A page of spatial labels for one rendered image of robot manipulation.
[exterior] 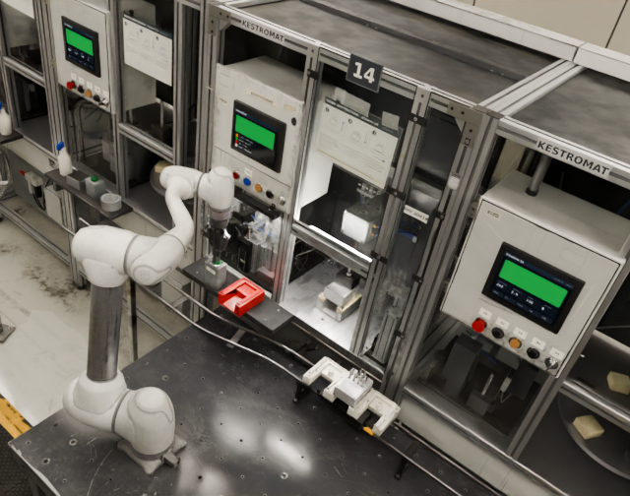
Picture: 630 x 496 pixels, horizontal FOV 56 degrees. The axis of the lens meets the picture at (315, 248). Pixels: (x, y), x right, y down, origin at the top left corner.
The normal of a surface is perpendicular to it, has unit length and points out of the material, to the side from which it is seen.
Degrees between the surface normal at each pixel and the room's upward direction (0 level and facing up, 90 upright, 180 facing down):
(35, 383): 0
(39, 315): 0
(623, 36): 90
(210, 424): 0
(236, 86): 90
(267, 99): 90
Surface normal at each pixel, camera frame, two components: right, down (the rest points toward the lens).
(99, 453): 0.15, -0.80
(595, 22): -0.61, 0.40
